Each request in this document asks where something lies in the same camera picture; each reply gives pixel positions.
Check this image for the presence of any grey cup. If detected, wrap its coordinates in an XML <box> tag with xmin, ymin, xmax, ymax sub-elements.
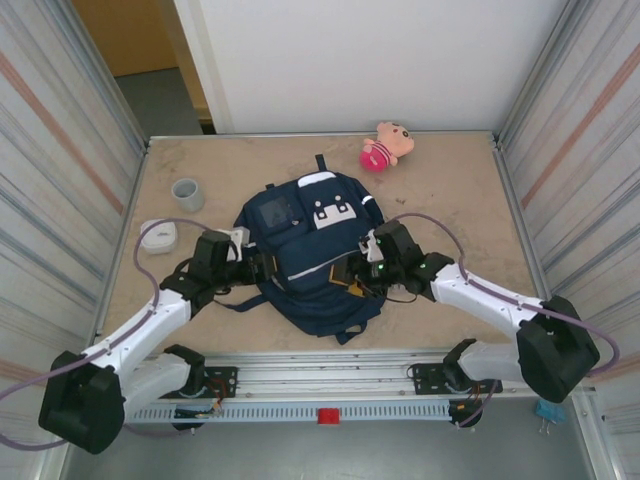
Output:
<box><xmin>171</xmin><ymin>178</ymin><xmax>206</xmax><ymax>215</ymax></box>

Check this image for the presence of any striped enclosure side panel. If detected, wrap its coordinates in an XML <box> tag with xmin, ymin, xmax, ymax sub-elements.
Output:
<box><xmin>492</xmin><ymin>0</ymin><xmax>640</xmax><ymax>480</ymax></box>
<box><xmin>0</xmin><ymin>0</ymin><xmax>151</xmax><ymax>480</ymax></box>

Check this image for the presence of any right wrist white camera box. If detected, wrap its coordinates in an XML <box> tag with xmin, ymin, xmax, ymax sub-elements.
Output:
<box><xmin>356</xmin><ymin>231</ymin><xmax>385</xmax><ymax>264</ymax></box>

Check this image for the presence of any brown wooden door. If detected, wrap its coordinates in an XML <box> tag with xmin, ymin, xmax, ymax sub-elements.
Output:
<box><xmin>72</xmin><ymin>0</ymin><xmax>211</xmax><ymax>126</ymax></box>

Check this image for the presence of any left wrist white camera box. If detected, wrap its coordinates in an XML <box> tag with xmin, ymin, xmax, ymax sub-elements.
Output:
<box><xmin>225</xmin><ymin>226</ymin><xmax>252</xmax><ymax>262</ymax></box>

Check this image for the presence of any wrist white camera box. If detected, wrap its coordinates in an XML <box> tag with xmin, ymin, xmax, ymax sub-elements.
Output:
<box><xmin>225</xmin><ymin>226</ymin><xmax>252</xmax><ymax>262</ymax></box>
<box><xmin>356</xmin><ymin>231</ymin><xmax>385</xmax><ymax>264</ymax></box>

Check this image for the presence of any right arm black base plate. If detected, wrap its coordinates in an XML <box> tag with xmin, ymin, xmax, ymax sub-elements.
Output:
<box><xmin>410</xmin><ymin>362</ymin><xmax>503</xmax><ymax>396</ymax></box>

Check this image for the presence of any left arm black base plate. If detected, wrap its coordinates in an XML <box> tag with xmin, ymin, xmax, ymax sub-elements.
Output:
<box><xmin>148</xmin><ymin>366</ymin><xmax>239</xmax><ymax>400</ymax></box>

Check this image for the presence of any aluminium mounting rail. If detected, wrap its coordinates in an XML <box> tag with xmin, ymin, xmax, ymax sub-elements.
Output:
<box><xmin>52</xmin><ymin>349</ymin><xmax>599</xmax><ymax>404</ymax></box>

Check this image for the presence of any grey slotted cable duct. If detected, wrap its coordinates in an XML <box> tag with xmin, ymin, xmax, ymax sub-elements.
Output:
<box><xmin>72</xmin><ymin>402</ymin><xmax>454</xmax><ymax>425</ymax></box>

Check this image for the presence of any pink plush doll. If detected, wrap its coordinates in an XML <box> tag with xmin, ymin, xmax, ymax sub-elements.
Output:
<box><xmin>358</xmin><ymin>119</ymin><xmax>416</xmax><ymax>174</ymax></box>

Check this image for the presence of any navy blue backpack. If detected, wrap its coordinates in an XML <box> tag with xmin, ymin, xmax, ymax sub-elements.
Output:
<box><xmin>213</xmin><ymin>153</ymin><xmax>386</xmax><ymax>346</ymax></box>

